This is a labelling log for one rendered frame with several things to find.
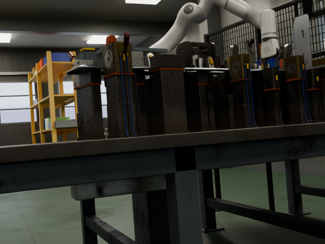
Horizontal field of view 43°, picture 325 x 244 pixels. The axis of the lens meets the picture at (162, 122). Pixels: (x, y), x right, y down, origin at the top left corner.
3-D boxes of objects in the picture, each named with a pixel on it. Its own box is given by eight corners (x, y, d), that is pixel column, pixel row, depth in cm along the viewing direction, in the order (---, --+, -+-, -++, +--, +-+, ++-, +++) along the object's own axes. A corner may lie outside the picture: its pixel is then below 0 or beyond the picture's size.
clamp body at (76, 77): (84, 141, 185) (78, 59, 186) (74, 141, 195) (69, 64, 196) (99, 140, 189) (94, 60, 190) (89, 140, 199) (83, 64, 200)
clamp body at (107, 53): (122, 138, 152) (115, 39, 153) (106, 139, 164) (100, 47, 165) (143, 137, 156) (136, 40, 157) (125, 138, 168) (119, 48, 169)
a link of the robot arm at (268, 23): (262, 37, 241) (259, 34, 233) (260, 14, 242) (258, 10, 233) (277, 34, 238) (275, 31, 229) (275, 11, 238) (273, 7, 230)
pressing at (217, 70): (81, 65, 161) (81, 61, 161) (62, 74, 180) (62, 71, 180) (313, 71, 235) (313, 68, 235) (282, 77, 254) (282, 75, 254)
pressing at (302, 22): (312, 70, 242) (307, 13, 243) (296, 74, 252) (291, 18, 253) (313, 70, 243) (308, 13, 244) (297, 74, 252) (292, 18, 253)
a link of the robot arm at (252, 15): (229, 14, 255) (272, 38, 245) (223, 7, 241) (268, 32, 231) (237, 0, 253) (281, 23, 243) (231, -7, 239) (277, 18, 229)
